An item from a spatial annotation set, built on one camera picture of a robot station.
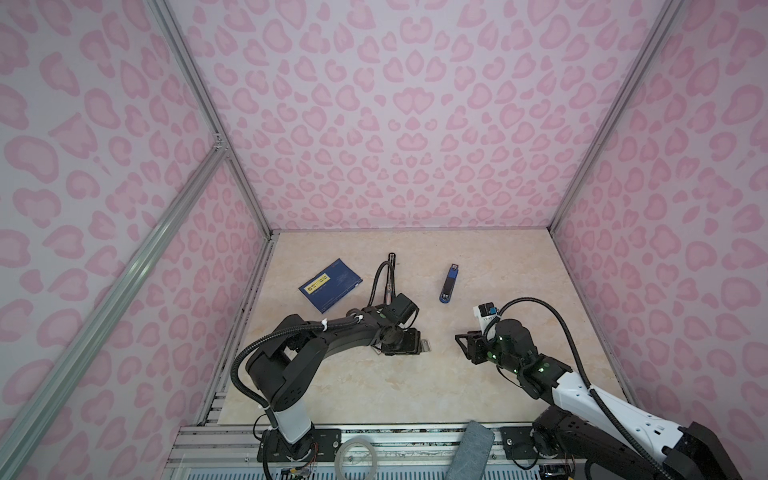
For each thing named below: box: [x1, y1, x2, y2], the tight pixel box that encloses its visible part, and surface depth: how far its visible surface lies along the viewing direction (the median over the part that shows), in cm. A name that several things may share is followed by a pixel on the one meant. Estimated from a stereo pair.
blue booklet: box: [298, 258, 363, 314], surface depth 105 cm
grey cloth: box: [445, 420, 495, 480], surface depth 71 cm
